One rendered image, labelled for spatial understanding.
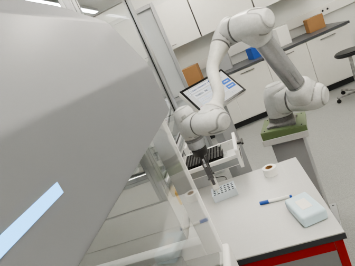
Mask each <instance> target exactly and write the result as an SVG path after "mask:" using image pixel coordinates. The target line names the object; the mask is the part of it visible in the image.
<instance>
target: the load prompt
mask: <svg viewBox="0 0 355 266"><path fill-rule="evenodd" d="M209 84H210V83H209V80H206V81H205V82H203V83H201V84H199V85H197V86H196V87H194V88H192V89H190V90H188V91H189V93H191V94H194V93H196V92H198V91H199V90H201V89H203V88H205V87H206V86H208V85H209Z"/></svg>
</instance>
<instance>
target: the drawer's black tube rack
mask: <svg viewBox="0 0 355 266"><path fill-rule="evenodd" d="M206 155H207V158H208V161H209V163H211V162H214V161H216V160H219V159H222V158H223V149H222V151H221V155H222V157H219V158H218V146H214V147H212V148H209V149H208V153H207V154H206ZM185 164H186V166H187V168H188V170H191V169H194V168H197V167H199V166H202V164H201V163H200V161H199V157H198V158H195V157H194V155H190V156H187V158H186V162H185Z"/></svg>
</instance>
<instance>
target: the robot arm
mask: <svg viewBox="0 0 355 266"><path fill-rule="evenodd" d="M274 25H275V16H274V13H273V12H272V11H271V10H270V9H269V8H267V7H253V8H250V9H247V10H244V11H242V12H240V13H238V14H236V15H234V16H226V17H225V18H223V19H222V20H221V21H220V23H219V24H218V26H217V28H216V30H215V32H214V34H213V37H212V41H211V44H210V51H209V56H208V60H207V69H206V71H207V76H208V80H209V83H210V86H211V89H212V93H213V95H212V99H211V101H210V102H209V103H205V104H204V106H203V107H202V108H201V109H200V111H198V113H197V112H194V110H193V109H192V108H191V107H190V106H188V105H185V106H181V107H179V108H177V109H176V110H175V112H174V119H175V123H176V126H177V128H178V130H179V132H180V134H181V136H182V137H183V138H184V140H185V142H186V144H187V146H188V148H189V150H191V151H192V153H193V155H194V157H195V158H198V157H199V161H200V163H201V164H202V166H203V168H204V170H205V172H206V174H207V176H208V180H209V181H210V183H211V185H212V187H213V190H214V191H216V190H218V189H220V188H219V185H218V182H217V180H216V178H215V176H214V172H212V169H211V167H210V164H209V161H208V158H207V155H206V154H207V153H208V149H207V147H206V141H205V139H204V136H212V135H218V134H221V133H223V132H225V131H226V130H227V129H228V128H229V126H230V124H231V118H230V116H229V114H228V113H227V112H226V110H225V109H224V107H223V106H224V101H225V90H224V87H223V84H222V81H221V77H220V74H219V65H220V63H221V61H222V60H223V58H224V57H225V55H226V54H227V52H228V51H229V49H230V47H231V46H233V45H235V44H236V43H239V42H243V43H245V44H247V45H249V46H251V47H252V48H256V50H257V51H258V52H259V53H260V55H261V56H262V57H263V58H264V60H265V61H266V62H267V63H268V65H269V66H270V67H271V68H272V69H273V71H274V72H275V73H276V74H277V76H278V77H279V78H280V80H281V81H282V82H280V81H276V82H273V83H270V84H268V85H267V86H265V89H264V104H265V108H266V112H267V114H268V117H269V125H268V126H267V130H270V129H274V128H279V127H285V126H292V125H295V124H296V117H297V114H293V111H310V110H315V109H318V108H320V107H322V106H324V105H325V104H326V103H327V102H328V100H329V90H328V88H327V87H326V86H325V85H323V84H321V83H319V82H318V83H316V82H315V81H314V80H312V79H310V78H309V77H307V76H301V74H300V73H299V71H298V70H297V68H296V67H295V66H294V64H293V63H292V62H291V60H290V59H289V57H288V56H287V55H286V53H285V52H284V51H283V49H282V48H281V46H280V45H279V44H278V42H277V41H276V40H275V38H274V37H273V36H272V34H273V30H272V29H273V27H274Z"/></svg>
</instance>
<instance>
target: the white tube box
mask: <svg viewBox="0 0 355 266"><path fill-rule="evenodd" d="M219 188H220V189H219V192H218V193H217V191H214V190H213V189H211V193H212V197H213V200H214V202H215V203H217V202H220V201H223V200H225V199H228V198H230V197H233V196H236V195H238V191H237V189H236V186H235V184H234V182H233V181H231V182H228V183H225V184H223V185H220V186H219Z"/></svg>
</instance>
